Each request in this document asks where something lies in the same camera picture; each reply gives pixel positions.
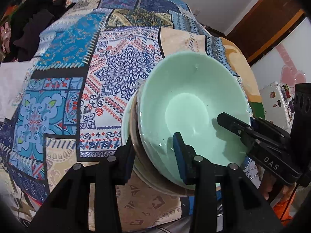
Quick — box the mint green bowl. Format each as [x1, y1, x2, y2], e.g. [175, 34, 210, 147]
[138, 51, 251, 187]

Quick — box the right hand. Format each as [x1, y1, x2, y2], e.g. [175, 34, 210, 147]
[259, 171, 296, 202]

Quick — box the brown wooden door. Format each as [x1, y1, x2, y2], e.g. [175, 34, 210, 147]
[227, 0, 306, 65]

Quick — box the orange yellow blanket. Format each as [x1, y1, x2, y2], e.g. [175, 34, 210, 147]
[219, 36, 266, 117]

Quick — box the pink bunny toy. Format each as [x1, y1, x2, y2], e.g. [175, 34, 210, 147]
[1, 22, 11, 54]

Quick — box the dark brown plate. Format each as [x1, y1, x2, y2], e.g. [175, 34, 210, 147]
[128, 94, 198, 197]

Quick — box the black clothing pile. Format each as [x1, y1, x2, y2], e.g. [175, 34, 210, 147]
[3, 0, 72, 63]

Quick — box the blue patchwork tablecloth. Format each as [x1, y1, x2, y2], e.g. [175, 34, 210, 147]
[1, 0, 244, 230]

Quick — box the mint green plate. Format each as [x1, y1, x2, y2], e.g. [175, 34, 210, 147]
[121, 94, 185, 197]

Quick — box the white folded cloth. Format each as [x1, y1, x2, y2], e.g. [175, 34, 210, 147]
[0, 58, 39, 122]

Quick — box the white stickered case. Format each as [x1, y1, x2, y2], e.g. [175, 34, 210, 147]
[259, 82, 293, 132]

